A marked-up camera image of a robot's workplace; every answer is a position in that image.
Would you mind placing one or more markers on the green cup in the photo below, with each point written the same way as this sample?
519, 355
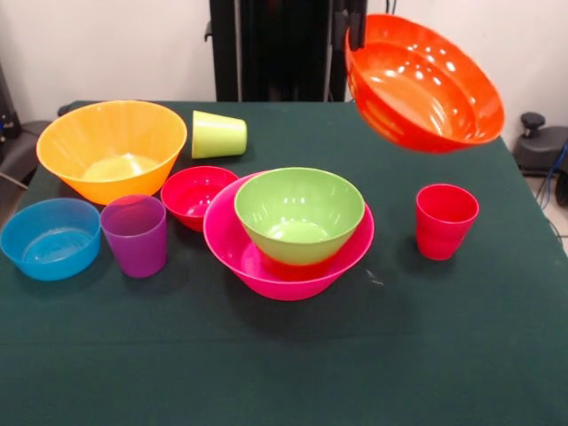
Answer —
217, 135

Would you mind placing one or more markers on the purple cup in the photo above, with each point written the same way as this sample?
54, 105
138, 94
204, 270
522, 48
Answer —
137, 248

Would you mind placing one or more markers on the black computer case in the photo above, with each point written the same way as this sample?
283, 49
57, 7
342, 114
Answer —
6, 111

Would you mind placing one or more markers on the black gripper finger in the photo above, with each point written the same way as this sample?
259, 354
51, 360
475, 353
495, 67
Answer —
358, 22
341, 29

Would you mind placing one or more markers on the large orange bowl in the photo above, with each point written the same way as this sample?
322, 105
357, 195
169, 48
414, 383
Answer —
89, 133

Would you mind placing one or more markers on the blue bowl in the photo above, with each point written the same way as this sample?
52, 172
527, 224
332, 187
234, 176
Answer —
53, 266

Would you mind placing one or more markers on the wide red-orange bowl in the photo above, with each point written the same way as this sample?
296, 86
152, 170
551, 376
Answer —
421, 89

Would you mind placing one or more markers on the small crimson bowl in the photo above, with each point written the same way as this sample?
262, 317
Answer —
191, 204

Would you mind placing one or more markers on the small red-orange bowl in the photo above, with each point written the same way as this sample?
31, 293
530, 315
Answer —
297, 268

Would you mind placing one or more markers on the black pedestal leg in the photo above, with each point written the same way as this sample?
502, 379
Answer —
541, 146

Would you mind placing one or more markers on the crimson cup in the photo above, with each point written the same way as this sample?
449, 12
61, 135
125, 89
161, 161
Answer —
444, 235

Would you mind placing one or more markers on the large pink bowl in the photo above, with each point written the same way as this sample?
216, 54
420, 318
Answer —
222, 239

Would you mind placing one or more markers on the green bowl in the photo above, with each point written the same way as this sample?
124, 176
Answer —
297, 195

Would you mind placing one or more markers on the dark green tablecloth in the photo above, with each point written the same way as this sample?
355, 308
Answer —
266, 364

